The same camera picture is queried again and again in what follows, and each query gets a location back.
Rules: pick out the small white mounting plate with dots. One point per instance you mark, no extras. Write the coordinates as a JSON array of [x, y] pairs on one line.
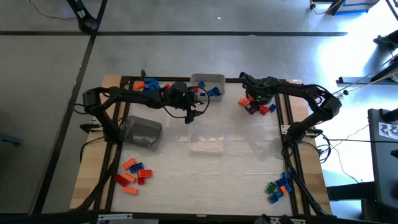
[[284, 128]]

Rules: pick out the clear plastic bin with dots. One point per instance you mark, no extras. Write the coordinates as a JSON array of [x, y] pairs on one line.
[[206, 146]]

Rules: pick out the black table clamp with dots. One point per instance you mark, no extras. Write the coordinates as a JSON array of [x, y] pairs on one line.
[[90, 127]]

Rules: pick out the white plastic bin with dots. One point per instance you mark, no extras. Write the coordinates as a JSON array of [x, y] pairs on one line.
[[214, 77]]

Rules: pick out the fiducial marker sheet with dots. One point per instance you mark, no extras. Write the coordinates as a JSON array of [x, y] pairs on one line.
[[388, 130]]

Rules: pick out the long blue toy brick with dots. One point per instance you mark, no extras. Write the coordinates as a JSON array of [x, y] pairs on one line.
[[136, 168], [154, 86], [145, 90], [150, 80]]

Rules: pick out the long red toy brick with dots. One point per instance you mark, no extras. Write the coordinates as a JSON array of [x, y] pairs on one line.
[[141, 181], [121, 180]]

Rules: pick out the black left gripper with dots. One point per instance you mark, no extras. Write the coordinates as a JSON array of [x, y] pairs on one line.
[[180, 95]]

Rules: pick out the blue and white box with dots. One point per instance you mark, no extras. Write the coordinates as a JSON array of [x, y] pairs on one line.
[[354, 4]]

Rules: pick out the long orange toy brick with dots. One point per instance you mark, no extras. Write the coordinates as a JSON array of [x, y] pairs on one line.
[[139, 86], [130, 190], [129, 177], [129, 164]]

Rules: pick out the black stand leg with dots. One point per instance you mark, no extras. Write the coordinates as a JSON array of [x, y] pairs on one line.
[[87, 25]]

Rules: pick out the long red-orange toy brick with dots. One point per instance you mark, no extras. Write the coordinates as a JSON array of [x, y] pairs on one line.
[[145, 173]]

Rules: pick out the small red toy brick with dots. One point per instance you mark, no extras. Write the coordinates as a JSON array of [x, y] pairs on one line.
[[167, 86], [264, 110], [251, 110], [195, 90]]

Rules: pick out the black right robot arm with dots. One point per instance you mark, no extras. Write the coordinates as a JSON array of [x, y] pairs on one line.
[[311, 91]]

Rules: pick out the smoky grey plastic bin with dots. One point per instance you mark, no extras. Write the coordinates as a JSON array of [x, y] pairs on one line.
[[141, 132]]

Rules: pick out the white metal bracket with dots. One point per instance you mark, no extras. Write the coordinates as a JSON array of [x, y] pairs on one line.
[[287, 221], [115, 216]]

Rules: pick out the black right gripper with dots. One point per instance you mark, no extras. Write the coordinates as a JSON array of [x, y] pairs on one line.
[[259, 90]]

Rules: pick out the small green toy brick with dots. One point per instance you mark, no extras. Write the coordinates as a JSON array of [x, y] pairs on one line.
[[271, 188]]

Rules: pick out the black equipment cart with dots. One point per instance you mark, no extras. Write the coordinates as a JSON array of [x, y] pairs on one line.
[[384, 174]]

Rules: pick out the person's shoe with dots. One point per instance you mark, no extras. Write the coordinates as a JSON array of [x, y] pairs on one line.
[[385, 40]]

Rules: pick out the black floor stand base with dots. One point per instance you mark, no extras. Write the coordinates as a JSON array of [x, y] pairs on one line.
[[354, 81]]

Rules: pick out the black curved hook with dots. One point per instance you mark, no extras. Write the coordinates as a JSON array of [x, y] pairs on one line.
[[143, 74], [244, 74]]

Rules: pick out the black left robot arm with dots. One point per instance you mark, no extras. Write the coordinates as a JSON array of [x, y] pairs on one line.
[[93, 101]]

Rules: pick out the black aluminium table frame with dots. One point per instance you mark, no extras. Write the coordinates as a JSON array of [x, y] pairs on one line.
[[231, 79]]

